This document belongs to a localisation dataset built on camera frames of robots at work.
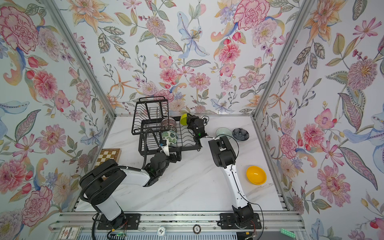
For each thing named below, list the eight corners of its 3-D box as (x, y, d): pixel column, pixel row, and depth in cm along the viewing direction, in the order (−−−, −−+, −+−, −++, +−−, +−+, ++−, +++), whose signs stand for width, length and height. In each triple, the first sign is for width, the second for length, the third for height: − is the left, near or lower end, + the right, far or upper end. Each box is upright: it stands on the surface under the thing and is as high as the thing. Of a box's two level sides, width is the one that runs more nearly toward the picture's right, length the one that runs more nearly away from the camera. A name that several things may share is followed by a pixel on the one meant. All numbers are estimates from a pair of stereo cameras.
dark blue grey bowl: (234, 142, 107) (236, 138, 103) (232, 132, 113) (233, 128, 109) (248, 142, 107) (250, 138, 103) (245, 132, 113) (247, 128, 109)
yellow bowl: (247, 186, 87) (250, 183, 83) (243, 169, 94) (245, 165, 89) (265, 186, 87) (269, 183, 83) (260, 169, 94) (263, 165, 90)
